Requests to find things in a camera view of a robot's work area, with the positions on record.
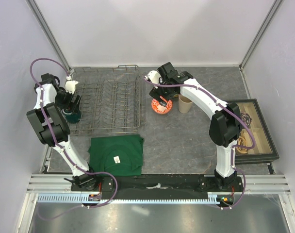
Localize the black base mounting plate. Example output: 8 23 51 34
65 174 243 200

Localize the beige cup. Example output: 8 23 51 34
179 95 193 114

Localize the white red pattern bowl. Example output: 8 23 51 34
151 99 173 115

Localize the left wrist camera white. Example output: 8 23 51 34
64 76 79 95

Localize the grey wire dish rack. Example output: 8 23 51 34
69 65 144 135

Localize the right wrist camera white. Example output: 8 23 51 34
144 70 161 84

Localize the dark green mug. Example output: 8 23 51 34
62 109 82 124

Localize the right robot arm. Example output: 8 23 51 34
144 62 242 191

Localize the black glass lid box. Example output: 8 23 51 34
228 99 279 165

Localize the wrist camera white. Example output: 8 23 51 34
144 70 161 84
64 76 79 95

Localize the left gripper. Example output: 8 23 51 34
55 88 82 115

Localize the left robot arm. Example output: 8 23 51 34
26 73 100 191

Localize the folded green cloth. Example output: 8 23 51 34
88 134 144 176

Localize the blue slotted cable duct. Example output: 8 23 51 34
37 193 221 204

